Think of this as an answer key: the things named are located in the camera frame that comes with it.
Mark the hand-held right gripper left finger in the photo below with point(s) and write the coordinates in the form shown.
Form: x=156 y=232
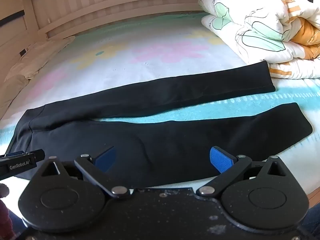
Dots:
x=106 y=159

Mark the floral printed blanket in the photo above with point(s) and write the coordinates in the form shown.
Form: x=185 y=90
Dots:
x=140 y=55

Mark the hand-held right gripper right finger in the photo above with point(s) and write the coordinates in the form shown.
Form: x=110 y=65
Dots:
x=221 y=160

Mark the black pants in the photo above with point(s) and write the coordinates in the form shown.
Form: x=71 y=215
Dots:
x=160 y=140

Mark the person's left forearm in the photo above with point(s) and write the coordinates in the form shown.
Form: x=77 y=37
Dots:
x=5 y=212

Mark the cream pillow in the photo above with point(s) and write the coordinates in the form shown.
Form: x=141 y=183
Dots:
x=37 y=57
x=11 y=95

